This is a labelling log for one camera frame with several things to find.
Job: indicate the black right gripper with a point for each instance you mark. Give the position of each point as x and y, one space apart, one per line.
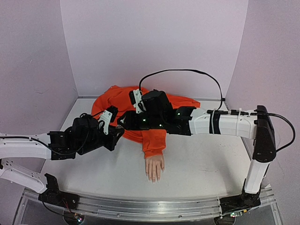
126 120

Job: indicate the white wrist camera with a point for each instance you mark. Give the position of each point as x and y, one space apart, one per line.
136 100
107 117

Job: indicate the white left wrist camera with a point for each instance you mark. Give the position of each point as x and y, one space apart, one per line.
107 117

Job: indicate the orange hoodie sweatshirt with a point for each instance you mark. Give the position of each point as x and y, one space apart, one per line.
154 140

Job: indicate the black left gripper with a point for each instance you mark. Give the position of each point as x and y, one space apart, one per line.
114 138

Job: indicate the mannequin hand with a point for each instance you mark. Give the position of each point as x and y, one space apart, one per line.
154 166

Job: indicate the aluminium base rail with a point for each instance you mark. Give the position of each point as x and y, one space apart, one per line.
58 208

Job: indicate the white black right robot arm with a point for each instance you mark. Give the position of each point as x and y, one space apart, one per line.
254 125

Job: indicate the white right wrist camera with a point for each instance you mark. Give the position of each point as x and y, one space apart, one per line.
136 100

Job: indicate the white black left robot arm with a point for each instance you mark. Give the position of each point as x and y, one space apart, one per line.
50 146

